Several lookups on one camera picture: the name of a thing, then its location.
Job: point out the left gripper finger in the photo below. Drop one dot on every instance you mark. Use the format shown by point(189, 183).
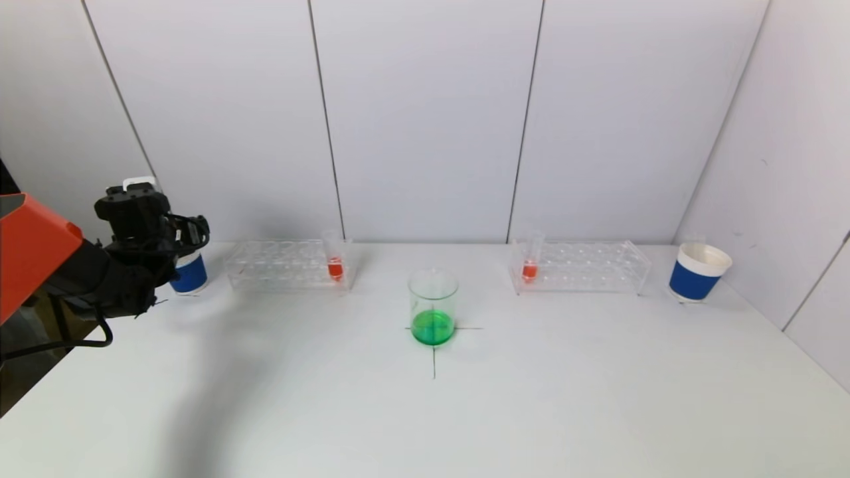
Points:
point(201, 229)

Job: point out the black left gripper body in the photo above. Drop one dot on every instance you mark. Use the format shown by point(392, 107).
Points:
point(179, 236)

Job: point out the yellow pigment test tube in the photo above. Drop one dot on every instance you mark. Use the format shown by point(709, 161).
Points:
point(694, 240)

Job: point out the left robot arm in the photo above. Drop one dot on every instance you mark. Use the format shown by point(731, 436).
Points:
point(33, 252)

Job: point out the clear acrylic test tube rack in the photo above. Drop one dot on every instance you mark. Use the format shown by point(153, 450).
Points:
point(285, 275)
point(584, 275)

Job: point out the red pigment test tube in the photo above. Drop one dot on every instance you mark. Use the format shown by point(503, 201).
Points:
point(528, 271)
point(335, 269)

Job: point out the clear glass beaker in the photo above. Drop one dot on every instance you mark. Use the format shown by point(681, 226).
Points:
point(433, 325)

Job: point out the blue paper cup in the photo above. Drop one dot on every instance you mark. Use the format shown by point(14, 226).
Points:
point(191, 275)
point(692, 280)

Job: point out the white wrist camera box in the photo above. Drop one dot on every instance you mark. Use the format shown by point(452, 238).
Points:
point(139, 181)

